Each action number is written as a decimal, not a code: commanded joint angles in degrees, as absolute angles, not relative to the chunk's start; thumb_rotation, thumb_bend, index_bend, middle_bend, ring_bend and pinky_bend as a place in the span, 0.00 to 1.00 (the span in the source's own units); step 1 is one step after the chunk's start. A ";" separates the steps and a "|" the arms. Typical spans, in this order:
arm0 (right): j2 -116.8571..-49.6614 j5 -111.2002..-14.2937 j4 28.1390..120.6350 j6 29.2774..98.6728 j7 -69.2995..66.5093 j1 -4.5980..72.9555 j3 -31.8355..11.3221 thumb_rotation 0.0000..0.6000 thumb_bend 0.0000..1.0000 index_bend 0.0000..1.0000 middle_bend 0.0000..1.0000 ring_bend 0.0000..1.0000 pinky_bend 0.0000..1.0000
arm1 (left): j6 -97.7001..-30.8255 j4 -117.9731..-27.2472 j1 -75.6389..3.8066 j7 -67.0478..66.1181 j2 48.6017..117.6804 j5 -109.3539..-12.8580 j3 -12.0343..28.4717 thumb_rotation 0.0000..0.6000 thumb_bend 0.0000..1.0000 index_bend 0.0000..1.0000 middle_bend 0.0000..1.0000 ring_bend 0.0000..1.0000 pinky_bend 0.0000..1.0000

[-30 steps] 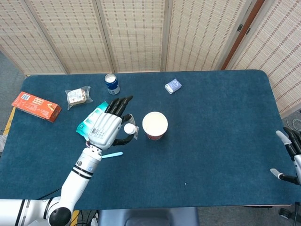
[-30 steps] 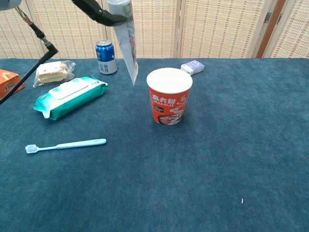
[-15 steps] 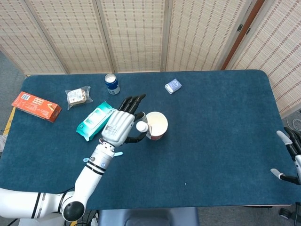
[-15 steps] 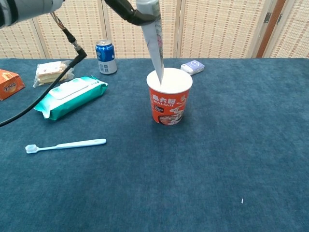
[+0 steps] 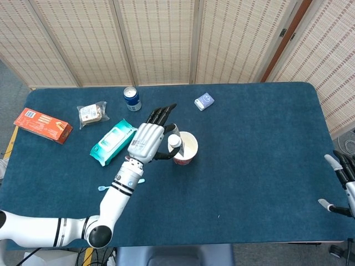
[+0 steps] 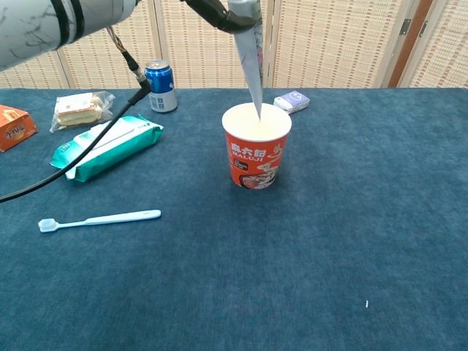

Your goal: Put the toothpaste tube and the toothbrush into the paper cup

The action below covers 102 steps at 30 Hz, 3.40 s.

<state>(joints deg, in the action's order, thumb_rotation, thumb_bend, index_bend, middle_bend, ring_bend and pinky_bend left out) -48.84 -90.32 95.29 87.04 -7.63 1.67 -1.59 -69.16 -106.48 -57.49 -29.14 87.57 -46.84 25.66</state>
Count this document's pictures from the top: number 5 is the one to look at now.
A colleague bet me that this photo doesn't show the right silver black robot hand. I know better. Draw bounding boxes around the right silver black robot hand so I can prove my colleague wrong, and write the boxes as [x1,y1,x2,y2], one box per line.
[317,150,355,218]

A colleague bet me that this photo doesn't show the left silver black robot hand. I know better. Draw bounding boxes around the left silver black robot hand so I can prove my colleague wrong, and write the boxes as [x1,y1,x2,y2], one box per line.
[126,103,181,164]

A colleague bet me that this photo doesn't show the light blue toothbrush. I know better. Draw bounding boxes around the light blue toothbrush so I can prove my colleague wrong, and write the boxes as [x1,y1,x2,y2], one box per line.
[98,178,146,192]

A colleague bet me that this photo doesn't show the teal wet wipes pack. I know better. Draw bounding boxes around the teal wet wipes pack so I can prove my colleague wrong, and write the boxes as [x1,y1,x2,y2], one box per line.
[89,118,139,167]

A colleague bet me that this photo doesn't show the blue white drink can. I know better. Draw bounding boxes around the blue white drink can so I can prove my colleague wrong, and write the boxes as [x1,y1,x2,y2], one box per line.
[123,86,143,112]

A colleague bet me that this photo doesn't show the red paper noodle cup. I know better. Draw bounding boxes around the red paper noodle cup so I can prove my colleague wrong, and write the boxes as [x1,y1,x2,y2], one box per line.
[167,131,199,167]

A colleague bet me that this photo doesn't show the black caster wheel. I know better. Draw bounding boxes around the black caster wheel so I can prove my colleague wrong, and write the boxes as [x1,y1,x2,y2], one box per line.
[329,244,344,258]

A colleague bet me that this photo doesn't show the sandwich in clear wrapper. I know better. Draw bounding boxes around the sandwich in clear wrapper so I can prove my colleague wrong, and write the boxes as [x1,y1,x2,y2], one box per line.
[76,101,110,130]

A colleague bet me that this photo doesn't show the small blue tissue pack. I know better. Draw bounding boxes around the small blue tissue pack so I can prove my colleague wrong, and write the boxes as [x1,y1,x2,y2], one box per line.
[194,91,216,111]

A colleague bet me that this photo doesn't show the bamboo folding screen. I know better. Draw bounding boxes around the bamboo folding screen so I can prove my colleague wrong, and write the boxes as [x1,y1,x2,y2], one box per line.
[0,0,355,139]

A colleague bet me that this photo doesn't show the orange cardboard box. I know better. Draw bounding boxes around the orange cardboard box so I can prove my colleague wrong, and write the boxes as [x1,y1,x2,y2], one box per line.
[13,107,74,145]

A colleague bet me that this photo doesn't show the blue table cloth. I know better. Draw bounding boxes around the blue table cloth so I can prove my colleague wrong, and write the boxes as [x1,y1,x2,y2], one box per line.
[0,81,351,250]

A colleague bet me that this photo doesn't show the grey blue padded seat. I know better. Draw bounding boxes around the grey blue padded seat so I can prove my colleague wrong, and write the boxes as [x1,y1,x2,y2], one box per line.
[115,243,235,266]

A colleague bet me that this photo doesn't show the white coiled cable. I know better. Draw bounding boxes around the white coiled cable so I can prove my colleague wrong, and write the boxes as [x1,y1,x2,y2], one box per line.
[337,135,355,155]

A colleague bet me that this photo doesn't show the black floor cables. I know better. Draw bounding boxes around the black floor cables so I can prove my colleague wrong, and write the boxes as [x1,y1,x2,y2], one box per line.
[76,246,117,266]

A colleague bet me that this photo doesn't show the brown wooden post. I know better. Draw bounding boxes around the brown wooden post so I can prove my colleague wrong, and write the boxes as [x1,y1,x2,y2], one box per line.
[260,0,313,83]

